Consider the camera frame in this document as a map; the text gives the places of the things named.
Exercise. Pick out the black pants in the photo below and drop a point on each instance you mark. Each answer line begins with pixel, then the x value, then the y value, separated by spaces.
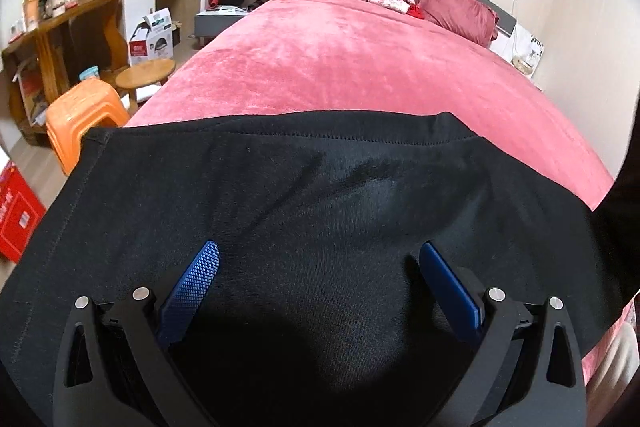
pixel 318 315

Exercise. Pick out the round wooden stool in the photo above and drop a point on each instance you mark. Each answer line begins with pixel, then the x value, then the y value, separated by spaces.
pixel 143 75

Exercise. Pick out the orange plastic stool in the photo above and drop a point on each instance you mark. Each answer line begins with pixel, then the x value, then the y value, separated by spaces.
pixel 90 103

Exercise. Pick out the white floral right nightstand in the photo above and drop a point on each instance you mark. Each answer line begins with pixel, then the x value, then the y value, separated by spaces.
pixel 520 42

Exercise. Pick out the glass jar on nightstand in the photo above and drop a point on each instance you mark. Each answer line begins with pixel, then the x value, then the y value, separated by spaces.
pixel 525 63

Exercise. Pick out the pink bed blanket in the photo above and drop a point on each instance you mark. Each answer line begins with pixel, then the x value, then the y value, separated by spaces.
pixel 294 56

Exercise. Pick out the dark red ruffled pillow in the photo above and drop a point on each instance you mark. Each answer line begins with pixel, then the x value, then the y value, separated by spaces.
pixel 470 19

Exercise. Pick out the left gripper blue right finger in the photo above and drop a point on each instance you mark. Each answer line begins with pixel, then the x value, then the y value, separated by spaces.
pixel 457 292

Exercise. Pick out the wooden desk with shelves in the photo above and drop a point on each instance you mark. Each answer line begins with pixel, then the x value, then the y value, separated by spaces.
pixel 88 34

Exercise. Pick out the white appliance cardboard box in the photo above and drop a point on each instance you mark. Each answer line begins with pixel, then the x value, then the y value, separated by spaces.
pixel 152 38

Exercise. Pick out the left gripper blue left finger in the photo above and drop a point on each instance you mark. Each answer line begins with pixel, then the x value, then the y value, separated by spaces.
pixel 179 308

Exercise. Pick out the red cardboard box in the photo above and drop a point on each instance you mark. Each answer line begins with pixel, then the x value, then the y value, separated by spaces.
pixel 20 213

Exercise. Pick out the red small cloth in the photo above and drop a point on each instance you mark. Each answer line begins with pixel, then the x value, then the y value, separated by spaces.
pixel 415 11

